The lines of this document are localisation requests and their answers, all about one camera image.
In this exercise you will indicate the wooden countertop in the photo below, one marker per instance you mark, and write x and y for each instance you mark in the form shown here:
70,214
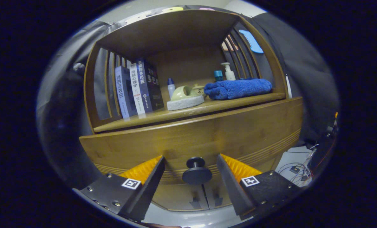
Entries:
226,103

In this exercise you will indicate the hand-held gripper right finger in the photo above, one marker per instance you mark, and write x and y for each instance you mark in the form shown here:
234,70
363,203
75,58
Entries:
231,186

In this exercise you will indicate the black equipment with orange parts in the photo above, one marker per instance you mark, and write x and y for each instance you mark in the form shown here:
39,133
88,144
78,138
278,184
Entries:
323,148

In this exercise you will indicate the folded blue towel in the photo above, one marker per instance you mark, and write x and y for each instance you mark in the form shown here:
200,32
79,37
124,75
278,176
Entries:
239,88

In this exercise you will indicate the teal bottle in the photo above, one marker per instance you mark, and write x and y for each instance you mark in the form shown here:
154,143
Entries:
218,76

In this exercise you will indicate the white bottle with blue cap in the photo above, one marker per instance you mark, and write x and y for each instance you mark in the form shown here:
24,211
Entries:
171,87

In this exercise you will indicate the beige lidded tea cup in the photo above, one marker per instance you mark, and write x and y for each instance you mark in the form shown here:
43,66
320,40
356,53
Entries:
199,91

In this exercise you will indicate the dark navy book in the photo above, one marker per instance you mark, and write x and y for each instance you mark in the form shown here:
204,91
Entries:
152,88

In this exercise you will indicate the white book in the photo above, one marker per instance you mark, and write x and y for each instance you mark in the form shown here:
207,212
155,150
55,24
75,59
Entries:
137,91

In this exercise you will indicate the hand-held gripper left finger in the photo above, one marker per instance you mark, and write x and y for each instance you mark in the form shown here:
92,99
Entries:
147,193

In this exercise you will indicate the white pump bottle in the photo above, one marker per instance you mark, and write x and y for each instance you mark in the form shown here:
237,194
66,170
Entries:
229,74

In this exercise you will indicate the black backdrop cloth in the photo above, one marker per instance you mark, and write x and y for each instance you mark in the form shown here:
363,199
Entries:
302,79

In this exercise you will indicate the wooden drawer with black knob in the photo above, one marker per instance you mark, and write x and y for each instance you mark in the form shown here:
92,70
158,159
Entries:
207,133

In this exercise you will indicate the wooden cabinet door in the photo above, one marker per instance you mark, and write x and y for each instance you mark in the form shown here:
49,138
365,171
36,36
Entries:
215,193
175,196

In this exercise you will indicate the light blue book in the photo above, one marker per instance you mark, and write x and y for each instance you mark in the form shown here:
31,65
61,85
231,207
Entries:
122,95

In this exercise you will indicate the wooden cabinet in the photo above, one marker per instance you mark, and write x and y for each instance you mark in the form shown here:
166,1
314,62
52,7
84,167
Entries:
175,31

